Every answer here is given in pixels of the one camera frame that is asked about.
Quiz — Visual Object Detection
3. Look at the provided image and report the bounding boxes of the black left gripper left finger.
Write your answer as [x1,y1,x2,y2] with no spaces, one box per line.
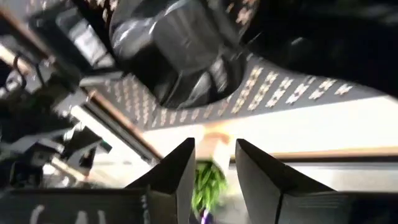
[0,138,197,224]

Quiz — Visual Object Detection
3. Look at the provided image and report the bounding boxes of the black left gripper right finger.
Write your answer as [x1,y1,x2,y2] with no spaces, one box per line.
[235,139,398,224]

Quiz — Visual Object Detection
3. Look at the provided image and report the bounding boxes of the round wavy black plate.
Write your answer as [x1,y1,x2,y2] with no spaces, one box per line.
[108,0,248,110]

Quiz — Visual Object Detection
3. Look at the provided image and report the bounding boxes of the square flared black plate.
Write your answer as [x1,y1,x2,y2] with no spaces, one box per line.
[245,0,398,98]

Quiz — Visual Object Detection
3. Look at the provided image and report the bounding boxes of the small square black plate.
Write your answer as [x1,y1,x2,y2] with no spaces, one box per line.
[29,6,116,71]

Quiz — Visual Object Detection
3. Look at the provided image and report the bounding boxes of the green plant in white pot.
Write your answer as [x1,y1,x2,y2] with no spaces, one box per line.
[190,132,233,224]

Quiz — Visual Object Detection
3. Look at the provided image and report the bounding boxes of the black perforated metal shelf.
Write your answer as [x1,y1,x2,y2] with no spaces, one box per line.
[18,0,389,131]

